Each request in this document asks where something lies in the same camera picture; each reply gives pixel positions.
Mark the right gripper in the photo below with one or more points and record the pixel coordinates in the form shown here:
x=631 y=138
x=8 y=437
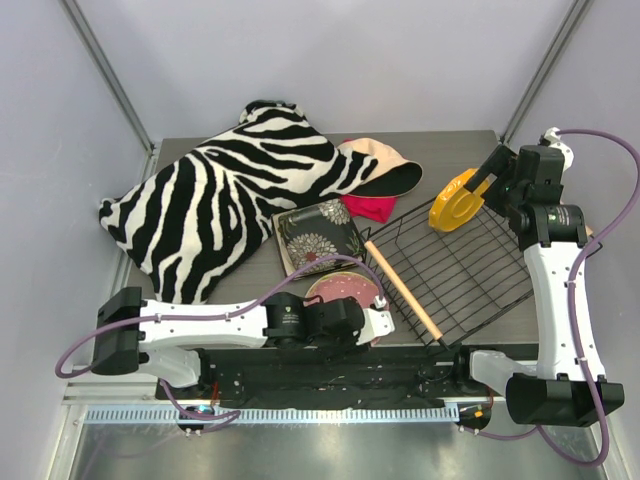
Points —
x=498 y=163

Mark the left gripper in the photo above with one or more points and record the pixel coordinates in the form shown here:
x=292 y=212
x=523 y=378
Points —
x=347 y=318

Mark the purple dotted plate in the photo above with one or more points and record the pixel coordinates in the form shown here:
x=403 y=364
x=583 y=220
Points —
x=340 y=285

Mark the yellow dotted plate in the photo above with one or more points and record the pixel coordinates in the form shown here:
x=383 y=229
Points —
x=455 y=205

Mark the black square plate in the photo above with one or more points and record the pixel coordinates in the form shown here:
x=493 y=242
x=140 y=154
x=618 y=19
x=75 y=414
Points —
x=306 y=234

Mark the black wire dish rack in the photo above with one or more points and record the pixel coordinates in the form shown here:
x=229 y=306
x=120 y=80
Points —
x=472 y=282

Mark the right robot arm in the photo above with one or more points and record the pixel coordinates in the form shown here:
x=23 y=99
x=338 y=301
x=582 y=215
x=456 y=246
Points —
x=568 y=386

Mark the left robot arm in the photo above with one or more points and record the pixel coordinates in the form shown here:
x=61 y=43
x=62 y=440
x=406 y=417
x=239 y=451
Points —
x=168 y=341

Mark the beige bucket hat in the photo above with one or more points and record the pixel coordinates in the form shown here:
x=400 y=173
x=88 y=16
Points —
x=393 y=175

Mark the pink cloth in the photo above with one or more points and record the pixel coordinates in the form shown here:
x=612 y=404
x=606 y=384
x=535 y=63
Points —
x=377 y=209

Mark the zebra print blanket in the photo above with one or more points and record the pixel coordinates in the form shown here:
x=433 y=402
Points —
x=198 y=219

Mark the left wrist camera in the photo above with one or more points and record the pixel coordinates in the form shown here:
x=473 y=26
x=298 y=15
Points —
x=378 y=322

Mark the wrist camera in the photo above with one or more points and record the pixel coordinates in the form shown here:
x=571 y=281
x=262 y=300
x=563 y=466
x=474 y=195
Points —
x=552 y=138
x=378 y=322

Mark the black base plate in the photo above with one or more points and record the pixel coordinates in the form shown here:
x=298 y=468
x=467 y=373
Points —
x=380 y=377

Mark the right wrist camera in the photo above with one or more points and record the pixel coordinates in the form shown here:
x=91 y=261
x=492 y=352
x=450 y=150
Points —
x=552 y=138

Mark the left wooden rack handle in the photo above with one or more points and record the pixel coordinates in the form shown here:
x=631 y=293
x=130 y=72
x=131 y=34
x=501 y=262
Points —
x=404 y=291

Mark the white slotted cable duct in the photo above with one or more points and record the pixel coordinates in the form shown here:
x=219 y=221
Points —
x=166 y=414

